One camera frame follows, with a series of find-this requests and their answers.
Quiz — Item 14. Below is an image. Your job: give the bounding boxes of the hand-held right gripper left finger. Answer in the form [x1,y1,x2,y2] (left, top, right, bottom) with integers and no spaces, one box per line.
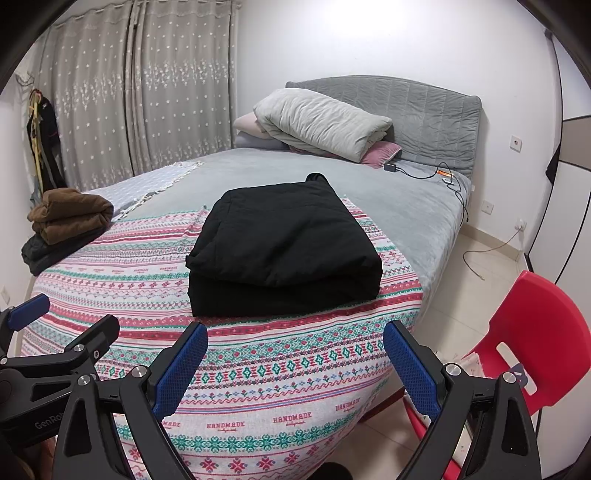
[52,322,209,480]

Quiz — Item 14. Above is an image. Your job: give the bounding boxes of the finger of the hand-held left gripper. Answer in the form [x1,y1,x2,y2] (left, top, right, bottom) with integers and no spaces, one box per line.
[0,315,121,377]
[0,294,51,356]

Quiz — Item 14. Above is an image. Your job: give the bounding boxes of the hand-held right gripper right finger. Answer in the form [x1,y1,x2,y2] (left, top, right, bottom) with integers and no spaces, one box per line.
[382,320,544,480]

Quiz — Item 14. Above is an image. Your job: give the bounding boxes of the black coat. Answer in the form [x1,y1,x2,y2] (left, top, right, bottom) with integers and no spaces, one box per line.
[185,172,383,318]

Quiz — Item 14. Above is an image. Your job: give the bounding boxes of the dark hanging clothes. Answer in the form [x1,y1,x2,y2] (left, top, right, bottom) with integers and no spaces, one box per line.
[25,88,68,204]

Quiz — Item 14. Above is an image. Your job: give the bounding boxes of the dark grey folded garment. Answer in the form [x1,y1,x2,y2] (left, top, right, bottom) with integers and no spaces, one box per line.
[21,228,109,278]

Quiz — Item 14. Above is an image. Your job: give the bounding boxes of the patterned pink green blanket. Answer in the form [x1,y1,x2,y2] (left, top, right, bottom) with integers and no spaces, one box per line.
[21,194,424,480]

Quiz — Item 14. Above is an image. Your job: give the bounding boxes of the brown folded garment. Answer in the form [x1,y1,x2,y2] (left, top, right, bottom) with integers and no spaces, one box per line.
[27,188,115,245]

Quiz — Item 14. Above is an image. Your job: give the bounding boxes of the red plastic chair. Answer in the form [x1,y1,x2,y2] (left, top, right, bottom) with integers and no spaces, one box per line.
[402,270,591,480]

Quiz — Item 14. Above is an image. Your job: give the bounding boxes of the white fringed cloth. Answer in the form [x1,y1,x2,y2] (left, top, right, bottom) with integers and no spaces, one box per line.
[85,159,204,220]

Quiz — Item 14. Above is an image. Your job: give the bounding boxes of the grey bed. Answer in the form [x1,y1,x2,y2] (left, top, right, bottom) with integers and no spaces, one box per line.
[83,147,474,324]

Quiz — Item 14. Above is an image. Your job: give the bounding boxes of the dusty pink pillow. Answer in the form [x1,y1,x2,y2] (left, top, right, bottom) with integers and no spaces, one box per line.
[360,140,402,167]

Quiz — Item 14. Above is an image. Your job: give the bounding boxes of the grey dotted curtain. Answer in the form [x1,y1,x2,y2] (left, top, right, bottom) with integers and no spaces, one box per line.
[34,0,241,192]

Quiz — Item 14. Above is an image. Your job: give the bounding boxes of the white wardrobe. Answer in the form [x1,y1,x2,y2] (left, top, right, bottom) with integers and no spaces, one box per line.
[526,28,591,319]

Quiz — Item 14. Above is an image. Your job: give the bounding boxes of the pale pink pillow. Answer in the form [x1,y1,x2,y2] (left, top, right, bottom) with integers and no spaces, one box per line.
[233,113,273,137]

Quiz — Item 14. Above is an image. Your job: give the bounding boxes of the light grey folded duvet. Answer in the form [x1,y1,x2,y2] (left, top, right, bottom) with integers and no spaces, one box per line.
[253,88,393,163]

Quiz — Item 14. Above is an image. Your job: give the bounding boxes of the thin floor cable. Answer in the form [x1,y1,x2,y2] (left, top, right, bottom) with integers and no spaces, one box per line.
[464,226,525,282]

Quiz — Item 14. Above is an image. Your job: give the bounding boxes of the black charger cable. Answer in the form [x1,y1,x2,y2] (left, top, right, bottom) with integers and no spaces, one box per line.
[397,161,471,222]

